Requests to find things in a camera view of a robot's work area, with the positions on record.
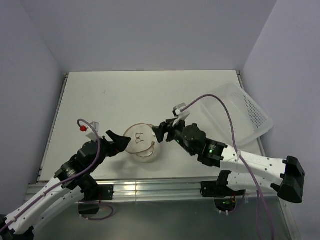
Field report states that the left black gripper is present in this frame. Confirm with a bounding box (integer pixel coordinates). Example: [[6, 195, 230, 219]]
[[88, 129, 131, 173]]

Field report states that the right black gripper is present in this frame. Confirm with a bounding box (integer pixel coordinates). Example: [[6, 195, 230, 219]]
[[151, 116, 196, 156]]

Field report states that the round mesh laundry bag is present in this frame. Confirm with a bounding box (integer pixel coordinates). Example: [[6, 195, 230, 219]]
[[123, 123, 161, 164]]

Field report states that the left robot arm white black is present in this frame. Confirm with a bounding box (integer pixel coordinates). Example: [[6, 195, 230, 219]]
[[0, 130, 132, 240]]

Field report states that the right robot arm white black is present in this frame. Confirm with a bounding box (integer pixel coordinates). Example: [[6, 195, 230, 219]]
[[152, 119, 306, 204]]

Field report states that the white perforated plastic basket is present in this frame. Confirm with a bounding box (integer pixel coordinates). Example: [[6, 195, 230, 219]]
[[200, 83, 274, 147]]

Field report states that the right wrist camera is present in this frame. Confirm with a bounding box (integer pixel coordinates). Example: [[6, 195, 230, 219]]
[[172, 103, 190, 127]]

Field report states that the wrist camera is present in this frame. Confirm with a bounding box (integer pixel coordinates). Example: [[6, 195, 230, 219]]
[[172, 103, 190, 127], [86, 121, 101, 141]]

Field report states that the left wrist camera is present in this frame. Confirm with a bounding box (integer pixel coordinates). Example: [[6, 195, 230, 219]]
[[86, 121, 101, 141]]

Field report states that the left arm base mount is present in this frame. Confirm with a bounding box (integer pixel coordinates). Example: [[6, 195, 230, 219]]
[[78, 184, 114, 217]]

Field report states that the aluminium rail frame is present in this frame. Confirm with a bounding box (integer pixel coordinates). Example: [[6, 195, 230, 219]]
[[14, 71, 301, 240]]

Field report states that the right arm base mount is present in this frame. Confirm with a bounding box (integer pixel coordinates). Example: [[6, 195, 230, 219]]
[[200, 181, 246, 216]]

